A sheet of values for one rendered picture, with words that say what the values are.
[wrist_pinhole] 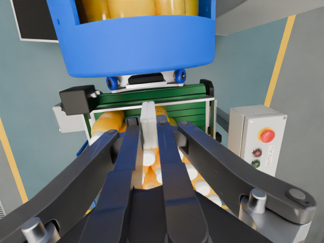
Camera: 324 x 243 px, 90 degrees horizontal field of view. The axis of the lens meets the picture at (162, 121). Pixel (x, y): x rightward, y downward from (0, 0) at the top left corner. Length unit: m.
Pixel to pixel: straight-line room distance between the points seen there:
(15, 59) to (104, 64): 1.58
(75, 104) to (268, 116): 0.51
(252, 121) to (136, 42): 0.34
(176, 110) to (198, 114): 0.08
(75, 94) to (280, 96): 1.79
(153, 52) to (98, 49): 0.07
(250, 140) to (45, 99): 1.61
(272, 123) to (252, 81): 1.28
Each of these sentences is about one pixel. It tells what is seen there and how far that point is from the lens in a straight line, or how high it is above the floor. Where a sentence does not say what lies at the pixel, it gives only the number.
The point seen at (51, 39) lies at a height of 0.15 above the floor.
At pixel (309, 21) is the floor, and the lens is 2.00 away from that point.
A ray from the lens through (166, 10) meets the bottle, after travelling 0.32.
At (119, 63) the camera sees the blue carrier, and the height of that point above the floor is 1.23.
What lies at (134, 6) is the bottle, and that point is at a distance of 0.27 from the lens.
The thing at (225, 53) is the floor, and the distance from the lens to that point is 1.59.
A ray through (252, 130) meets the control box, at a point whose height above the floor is 1.10.
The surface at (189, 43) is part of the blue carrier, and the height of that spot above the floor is 1.22.
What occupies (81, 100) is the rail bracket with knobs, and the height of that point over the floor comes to 1.00.
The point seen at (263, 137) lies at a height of 1.11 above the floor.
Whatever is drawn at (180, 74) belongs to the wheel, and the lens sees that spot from 0.48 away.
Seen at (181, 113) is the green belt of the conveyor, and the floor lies 0.90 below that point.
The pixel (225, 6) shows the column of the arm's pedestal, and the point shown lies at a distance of 0.94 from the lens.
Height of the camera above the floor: 1.45
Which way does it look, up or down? 68 degrees down
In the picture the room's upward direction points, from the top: 168 degrees clockwise
